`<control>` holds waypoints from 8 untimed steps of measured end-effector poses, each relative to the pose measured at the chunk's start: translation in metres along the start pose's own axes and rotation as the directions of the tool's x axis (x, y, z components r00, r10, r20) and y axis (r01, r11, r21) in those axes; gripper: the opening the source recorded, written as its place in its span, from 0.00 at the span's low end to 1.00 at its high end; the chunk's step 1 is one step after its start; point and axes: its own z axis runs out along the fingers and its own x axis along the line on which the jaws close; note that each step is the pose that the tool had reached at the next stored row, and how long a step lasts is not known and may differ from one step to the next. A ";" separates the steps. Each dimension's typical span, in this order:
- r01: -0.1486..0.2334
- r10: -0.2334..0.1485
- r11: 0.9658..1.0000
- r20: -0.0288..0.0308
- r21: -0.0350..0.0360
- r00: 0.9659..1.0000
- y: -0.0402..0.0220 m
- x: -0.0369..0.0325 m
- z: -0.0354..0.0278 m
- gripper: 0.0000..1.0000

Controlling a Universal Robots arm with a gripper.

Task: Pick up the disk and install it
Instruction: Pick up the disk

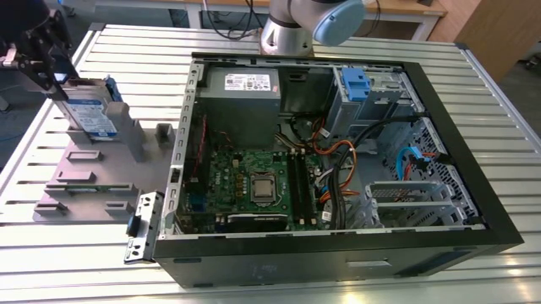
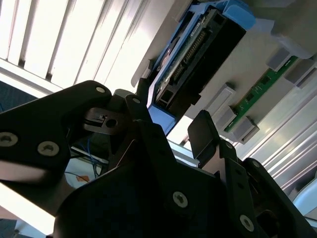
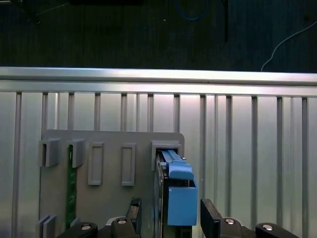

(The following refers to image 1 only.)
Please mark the black graphics card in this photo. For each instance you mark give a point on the black graphics card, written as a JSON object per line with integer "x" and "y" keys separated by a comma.
{"x": 253, "y": 221}

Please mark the grey power supply unit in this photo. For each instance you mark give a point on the grey power supply unit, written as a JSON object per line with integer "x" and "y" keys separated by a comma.
{"x": 240, "y": 120}

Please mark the grey parts rack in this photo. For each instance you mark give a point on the grey parts rack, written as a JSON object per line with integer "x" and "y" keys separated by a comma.
{"x": 109, "y": 171}

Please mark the blue plastic drive latch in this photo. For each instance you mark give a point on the blue plastic drive latch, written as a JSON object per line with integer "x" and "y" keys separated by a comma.
{"x": 354, "y": 84}

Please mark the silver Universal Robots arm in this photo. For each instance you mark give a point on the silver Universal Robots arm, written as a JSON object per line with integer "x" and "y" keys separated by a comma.
{"x": 287, "y": 35}

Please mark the green motherboard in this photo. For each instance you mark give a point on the green motherboard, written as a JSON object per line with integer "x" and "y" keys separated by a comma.
{"x": 273, "y": 161}

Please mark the silver CPU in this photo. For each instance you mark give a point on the silver CPU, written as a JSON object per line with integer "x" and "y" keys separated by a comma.
{"x": 261, "y": 189}

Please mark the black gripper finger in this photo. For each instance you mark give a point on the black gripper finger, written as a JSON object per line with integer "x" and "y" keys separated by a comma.
{"x": 58, "y": 31}
{"x": 33, "y": 54}

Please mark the grey metal drive cage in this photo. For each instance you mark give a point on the grey metal drive cage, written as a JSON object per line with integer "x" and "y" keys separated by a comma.
{"x": 350, "y": 114}

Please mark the wooden cabinet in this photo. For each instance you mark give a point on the wooden cabinet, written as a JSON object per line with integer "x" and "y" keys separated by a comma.
{"x": 498, "y": 31}

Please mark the wooden desk white frame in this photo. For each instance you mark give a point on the wooden desk white frame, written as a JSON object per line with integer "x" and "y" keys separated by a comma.
{"x": 426, "y": 9}

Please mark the metal expansion slot bracket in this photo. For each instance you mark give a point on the metal expansion slot bracket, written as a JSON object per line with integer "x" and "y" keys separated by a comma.
{"x": 147, "y": 221}

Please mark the black RAM slot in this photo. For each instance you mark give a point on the black RAM slot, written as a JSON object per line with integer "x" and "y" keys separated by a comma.
{"x": 296, "y": 187}
{"x": 307, "y": 187}

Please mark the CPU socket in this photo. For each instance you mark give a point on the CPU socket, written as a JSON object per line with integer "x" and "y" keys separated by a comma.
{"x": 261, "y": 174}

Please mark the black PC case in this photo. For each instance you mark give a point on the black PC case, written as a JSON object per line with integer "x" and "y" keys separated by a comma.
{"x": 295, "y": 259}

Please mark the hard disk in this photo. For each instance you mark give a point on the hard disk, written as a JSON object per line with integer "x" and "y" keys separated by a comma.
{"x": 94, "y": 117}

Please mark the green RAM stick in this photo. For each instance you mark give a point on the green RAM stick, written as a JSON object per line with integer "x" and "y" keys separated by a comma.
{"x": 85, "y": 190}

